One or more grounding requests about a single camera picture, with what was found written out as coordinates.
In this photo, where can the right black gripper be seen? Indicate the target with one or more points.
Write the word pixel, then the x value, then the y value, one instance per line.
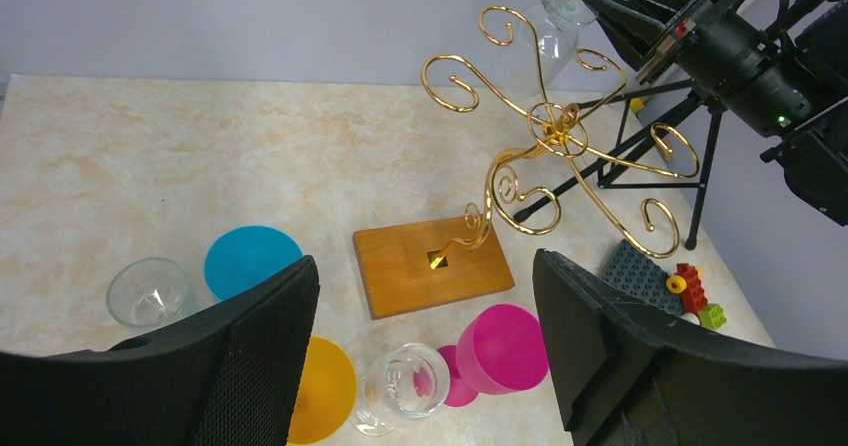
pixel 752 71

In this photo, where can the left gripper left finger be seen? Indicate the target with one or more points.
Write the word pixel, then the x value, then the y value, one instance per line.
pixel 227 375

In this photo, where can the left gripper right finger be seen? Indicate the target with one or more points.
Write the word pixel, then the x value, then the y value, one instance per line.
pixel 628 373

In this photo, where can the yellow wine glass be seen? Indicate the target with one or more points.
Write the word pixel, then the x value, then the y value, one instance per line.
pixel 326 395

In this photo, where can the clear wine glass back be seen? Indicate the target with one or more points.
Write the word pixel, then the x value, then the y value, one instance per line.
pixel 543 47

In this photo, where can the clear wine glass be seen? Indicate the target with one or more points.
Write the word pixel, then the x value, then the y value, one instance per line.
pixel 401 388
pixel 543 47
pixel 148 292

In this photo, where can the blue wine glass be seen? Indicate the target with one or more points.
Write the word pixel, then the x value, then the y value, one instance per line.
pixel 245 257

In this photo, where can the clear wine glass front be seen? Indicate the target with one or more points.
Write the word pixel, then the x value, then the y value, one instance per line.
pixel 148 292

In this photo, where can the pink wine glass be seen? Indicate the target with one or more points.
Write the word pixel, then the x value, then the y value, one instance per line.
pixel 502 351

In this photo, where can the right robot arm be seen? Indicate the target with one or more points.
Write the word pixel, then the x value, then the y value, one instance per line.
pixel 813 155

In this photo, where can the wooden rack base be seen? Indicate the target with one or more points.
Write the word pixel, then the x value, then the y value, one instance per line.
pixel 395 265

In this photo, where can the yellow corner block right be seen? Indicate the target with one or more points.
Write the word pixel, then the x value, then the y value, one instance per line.
pixel 636 105

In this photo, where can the dark grey lego plate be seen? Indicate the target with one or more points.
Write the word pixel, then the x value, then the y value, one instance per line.
pixel 634 273

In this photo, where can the toy bricks red green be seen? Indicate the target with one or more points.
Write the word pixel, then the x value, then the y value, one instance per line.
pixel 686 284

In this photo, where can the gold wire glass rack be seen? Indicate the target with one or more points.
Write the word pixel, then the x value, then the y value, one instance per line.
pixel 558 130

